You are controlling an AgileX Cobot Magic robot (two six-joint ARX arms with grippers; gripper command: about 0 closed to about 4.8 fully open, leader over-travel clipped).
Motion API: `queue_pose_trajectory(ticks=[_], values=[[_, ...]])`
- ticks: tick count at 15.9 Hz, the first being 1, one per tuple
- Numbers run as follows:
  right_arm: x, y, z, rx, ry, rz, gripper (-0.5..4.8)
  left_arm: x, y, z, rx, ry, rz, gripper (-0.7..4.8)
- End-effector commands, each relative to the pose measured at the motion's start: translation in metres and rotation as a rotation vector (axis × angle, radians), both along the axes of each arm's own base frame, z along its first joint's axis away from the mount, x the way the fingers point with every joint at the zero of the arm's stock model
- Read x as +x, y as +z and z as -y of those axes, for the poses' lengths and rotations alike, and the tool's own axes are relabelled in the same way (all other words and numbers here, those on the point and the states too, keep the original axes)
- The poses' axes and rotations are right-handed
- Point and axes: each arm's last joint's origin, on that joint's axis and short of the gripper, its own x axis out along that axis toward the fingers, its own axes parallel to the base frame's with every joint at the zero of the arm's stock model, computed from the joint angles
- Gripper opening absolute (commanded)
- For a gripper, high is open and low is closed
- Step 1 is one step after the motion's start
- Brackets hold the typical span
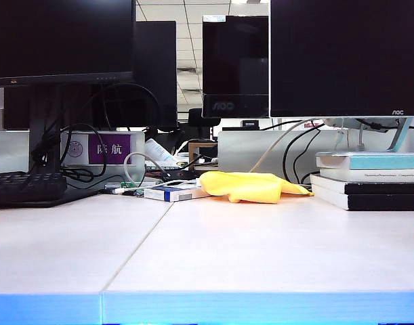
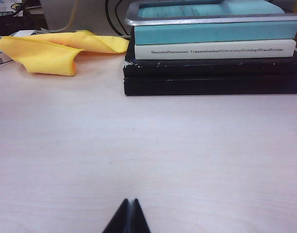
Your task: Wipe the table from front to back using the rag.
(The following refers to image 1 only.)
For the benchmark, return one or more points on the grey partition panel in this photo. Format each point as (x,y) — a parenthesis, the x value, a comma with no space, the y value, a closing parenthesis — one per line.
(237,152)

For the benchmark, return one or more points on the frosted glass partition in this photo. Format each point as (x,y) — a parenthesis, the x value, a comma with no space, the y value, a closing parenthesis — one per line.
(6,152)

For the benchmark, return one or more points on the silver monitor stand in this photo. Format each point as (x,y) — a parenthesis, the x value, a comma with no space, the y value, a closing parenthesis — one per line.
(399,135)

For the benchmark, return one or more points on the black monitor stand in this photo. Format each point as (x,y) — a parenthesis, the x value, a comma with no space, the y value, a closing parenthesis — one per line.
(44,118)

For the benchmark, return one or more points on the purple name sign holder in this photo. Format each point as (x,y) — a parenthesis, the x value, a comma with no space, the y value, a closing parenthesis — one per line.
(108,149)

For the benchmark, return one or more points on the black AOC monitor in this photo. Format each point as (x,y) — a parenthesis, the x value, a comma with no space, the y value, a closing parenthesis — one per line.
(233,50)

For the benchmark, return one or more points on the white paper booklet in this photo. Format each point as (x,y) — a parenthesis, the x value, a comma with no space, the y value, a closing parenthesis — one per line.
(157,149)

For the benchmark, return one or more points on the green circuit board adapter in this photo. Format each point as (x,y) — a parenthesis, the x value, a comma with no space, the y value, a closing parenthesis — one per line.
(127,185)

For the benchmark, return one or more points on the black office chair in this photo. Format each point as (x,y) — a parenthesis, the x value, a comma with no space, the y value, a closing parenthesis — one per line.
(196,118)

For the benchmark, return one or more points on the blue and white box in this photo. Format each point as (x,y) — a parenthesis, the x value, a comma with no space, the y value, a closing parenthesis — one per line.
(166,195)

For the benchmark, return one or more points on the white book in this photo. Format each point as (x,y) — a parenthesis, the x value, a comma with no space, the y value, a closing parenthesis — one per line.
(362,176)

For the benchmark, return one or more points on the black keyboard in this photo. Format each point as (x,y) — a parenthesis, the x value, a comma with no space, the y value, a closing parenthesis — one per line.
(23,186)

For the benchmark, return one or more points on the yellow rag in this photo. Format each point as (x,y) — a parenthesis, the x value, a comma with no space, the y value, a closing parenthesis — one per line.
(247,186)

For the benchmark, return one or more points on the black monitor with button row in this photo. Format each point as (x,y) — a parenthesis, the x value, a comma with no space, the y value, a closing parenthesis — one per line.
(57,34)

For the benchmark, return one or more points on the large white-framed AOC monitor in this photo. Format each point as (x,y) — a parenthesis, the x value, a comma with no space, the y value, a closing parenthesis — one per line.
(345,50)

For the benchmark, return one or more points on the wooden frame box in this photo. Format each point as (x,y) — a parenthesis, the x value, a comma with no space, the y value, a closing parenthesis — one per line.
(190,155)

